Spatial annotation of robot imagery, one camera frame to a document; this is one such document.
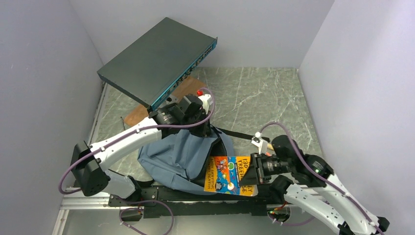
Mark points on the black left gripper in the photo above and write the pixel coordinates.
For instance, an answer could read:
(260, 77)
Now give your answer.
(205, 131)

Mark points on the wooden board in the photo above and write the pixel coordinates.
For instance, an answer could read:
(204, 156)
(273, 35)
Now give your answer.
(189, 86)

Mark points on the aluminium frame rail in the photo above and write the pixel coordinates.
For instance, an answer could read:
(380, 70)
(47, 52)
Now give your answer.
(160, 201)

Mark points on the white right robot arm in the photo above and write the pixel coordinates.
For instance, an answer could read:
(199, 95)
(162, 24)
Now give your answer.
(310, 183)

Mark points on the grey network switch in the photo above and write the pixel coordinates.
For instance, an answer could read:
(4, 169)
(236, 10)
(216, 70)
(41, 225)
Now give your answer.
(154, 65)

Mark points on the yellow bottom book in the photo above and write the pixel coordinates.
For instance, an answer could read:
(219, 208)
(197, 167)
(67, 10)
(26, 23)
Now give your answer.
(223, 175)

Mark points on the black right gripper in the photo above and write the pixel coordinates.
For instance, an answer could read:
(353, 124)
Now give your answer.
(255, 172)

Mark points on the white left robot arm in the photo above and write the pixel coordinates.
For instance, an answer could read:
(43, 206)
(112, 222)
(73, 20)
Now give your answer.
(91, 163)

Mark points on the blue backpack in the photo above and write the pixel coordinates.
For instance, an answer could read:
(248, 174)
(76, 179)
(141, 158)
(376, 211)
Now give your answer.
(179, 161)

